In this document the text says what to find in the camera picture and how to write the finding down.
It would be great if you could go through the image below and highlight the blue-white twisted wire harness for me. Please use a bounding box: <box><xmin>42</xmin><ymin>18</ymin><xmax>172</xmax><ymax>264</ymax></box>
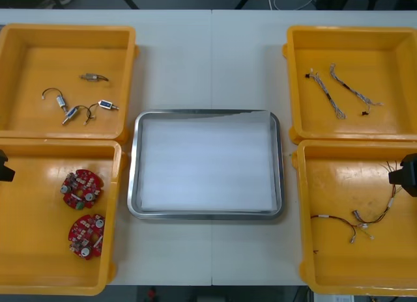
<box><xmin>304</xmin><ymin>68</ymin><xmax>347</xmax><ymax>120</ymax></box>
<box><xmin>329</xmin><ymin>63</ymin><xmax>384</xmax><ymax>117</ymax></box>

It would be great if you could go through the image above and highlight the multicolour wire harness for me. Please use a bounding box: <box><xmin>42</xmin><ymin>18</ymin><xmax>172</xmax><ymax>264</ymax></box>
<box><xmin>352</xmin><ymin>160</ymin><xmax>403</xmax><ymax>225</ymax></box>

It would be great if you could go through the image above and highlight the yellow-orange plastic bin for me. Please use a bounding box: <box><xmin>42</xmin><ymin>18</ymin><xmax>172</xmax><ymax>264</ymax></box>
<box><xmin>281</xmin><ymin>25</ymin><xmax>417</xmax><ymax>143</ymax></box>
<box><xmin>0</xmin><ymin>23</ymin><xmax>140</xmax><ymax>143</ymax></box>
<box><xmin>291</xmin><ymin>139</ymin><xmax>417</xmax><ymax>296</ymax></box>
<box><xmin>0</xmin><ymin>137</ymin><xmax>128</xmax><ymax>296</ymax></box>

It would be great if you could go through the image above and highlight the round red circuit board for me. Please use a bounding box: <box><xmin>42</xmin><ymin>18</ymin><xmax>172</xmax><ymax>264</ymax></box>
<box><xmin>60</xmin><ymin>168</ymin><xmax>104</xmax><ymax>211</ymax></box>
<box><xmin>67</xmin><ymin>213</ymin><xmax>106</xmax><ymax>260</ymax></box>

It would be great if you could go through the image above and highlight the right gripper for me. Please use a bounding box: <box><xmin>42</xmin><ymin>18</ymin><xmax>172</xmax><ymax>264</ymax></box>
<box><xmin>388</xmin><ymin>154</ymin><xmax>417</xmax><ymax>197</ymax></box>

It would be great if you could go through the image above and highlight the blue label metal solenoid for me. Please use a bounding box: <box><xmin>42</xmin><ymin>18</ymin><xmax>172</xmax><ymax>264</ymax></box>
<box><xmin>61</xmin><ymin>105</ymin><xmax>97</xmax><ymax>126</ymax></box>
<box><xmin>85</xmin><ymin>99</ymin><xmax>120</xmax><ymax>126</ymax></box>

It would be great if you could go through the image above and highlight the grey metal solenoid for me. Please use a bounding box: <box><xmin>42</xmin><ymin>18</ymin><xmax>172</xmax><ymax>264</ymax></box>
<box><xmin>79</xmin><ymin>73</ymin><xmax>109</xmax><ymax>84</ymax></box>

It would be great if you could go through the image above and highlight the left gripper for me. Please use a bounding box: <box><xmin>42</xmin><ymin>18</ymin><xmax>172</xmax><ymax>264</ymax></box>
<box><xmin>0</xmin><ymin>148</ymin><xmax>16</xmax><ymax>183</ymax></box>

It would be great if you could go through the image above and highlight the white label metal solenoid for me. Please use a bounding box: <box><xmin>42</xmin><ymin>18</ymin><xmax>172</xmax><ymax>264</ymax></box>
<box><xmin>41</xmin><ymin>88</ymin><xmax>66</xmax><ymax>111</ymax></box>

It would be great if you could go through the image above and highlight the white floor cable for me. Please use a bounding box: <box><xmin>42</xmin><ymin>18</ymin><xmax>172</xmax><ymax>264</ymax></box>
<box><xmin>268</xmin><ymin>0</ymin><xmax>315</xmax><ymax>10</ymax></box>

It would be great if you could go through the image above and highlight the red-black wire harness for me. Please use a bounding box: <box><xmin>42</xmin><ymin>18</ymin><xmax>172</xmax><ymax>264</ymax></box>
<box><xmin>309</xmin><ymin>213</ymin><xmax>375</xmax><ymax>244</ymax></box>

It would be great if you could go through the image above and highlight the steel tray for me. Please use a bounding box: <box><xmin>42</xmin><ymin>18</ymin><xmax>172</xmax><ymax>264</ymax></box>
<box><xmin>126</xmin><ymin>109</ymin><xmax>285</xmax><ymax>221</ymax></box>

